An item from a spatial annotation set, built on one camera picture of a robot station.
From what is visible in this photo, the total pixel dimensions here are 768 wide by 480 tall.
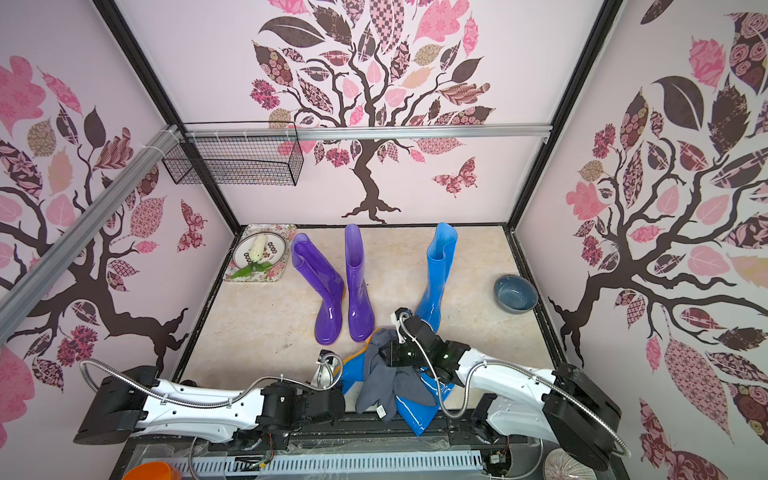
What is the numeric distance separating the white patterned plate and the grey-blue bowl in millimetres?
803

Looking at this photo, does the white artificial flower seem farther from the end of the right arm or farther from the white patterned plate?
the end of the right arm

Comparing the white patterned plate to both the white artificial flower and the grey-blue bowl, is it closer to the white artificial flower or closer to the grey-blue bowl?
the white artificial flower

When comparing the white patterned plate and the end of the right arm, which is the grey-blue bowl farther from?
the white patterned plate

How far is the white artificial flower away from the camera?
3.46 feet

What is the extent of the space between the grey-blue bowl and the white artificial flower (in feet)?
2.71

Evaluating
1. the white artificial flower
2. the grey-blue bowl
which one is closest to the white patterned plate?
the white artificial flower

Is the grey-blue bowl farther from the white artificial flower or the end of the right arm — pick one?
the white artificial flower

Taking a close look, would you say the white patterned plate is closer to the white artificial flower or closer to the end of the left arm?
the white artificial flower

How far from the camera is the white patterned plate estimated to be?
3.59ft

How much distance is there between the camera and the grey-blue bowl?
0.95 meters

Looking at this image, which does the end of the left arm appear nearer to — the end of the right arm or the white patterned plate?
the end of the right arm
